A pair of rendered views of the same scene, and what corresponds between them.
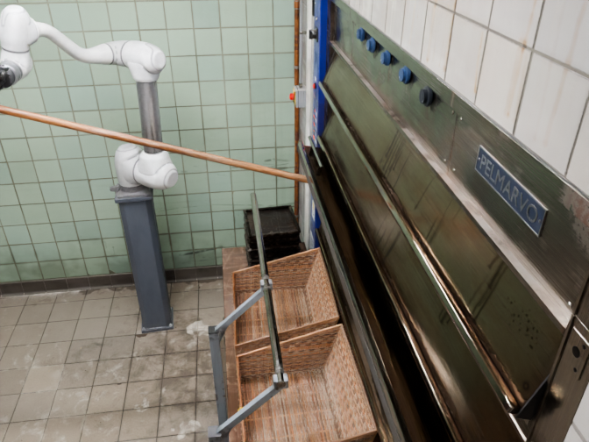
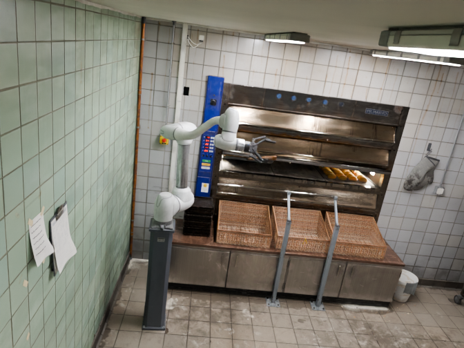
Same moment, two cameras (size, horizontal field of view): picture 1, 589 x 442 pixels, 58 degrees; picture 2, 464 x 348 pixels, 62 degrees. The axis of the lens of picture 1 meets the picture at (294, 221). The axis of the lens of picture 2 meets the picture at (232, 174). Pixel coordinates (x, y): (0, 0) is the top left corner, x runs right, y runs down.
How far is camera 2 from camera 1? 429 cm
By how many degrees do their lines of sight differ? 78
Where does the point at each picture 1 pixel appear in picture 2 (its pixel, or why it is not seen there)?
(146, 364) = (195, 328)
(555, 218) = (390, 112)
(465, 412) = (373, 159)
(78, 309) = not seen: outside the picture
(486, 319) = (378, 136)
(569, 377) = (399, 131)
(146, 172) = (189, 199)
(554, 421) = (397, 139)
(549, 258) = (390, 118)
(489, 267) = (373, 128)
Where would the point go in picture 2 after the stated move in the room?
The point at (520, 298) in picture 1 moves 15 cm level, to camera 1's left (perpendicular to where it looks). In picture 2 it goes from (382, 128) to (387, 131)
